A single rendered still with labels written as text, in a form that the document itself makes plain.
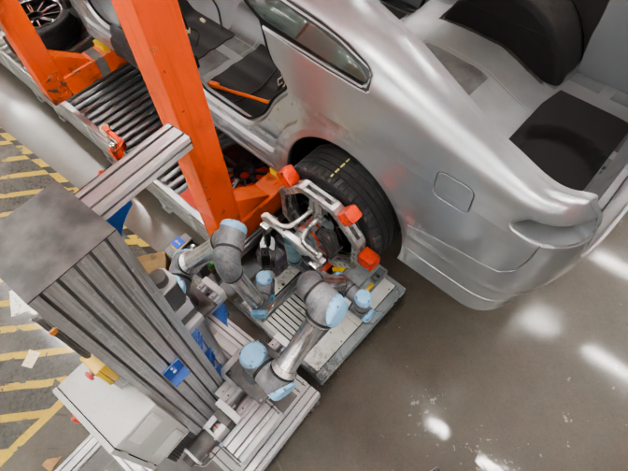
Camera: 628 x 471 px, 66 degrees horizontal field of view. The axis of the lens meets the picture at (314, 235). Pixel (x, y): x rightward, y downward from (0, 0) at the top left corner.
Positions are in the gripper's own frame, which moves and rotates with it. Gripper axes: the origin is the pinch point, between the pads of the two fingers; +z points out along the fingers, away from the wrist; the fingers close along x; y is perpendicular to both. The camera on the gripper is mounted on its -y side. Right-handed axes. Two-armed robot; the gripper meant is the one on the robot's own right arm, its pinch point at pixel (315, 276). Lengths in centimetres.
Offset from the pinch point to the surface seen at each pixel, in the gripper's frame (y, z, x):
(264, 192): -13, 65, -27
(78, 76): -19, 253, -17
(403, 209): 35, -21, -38
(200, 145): 58, 60, 6
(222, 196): 17, 60, 3
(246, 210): -11, 62, -10
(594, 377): -82, -143, -90
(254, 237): -56, 70, -16
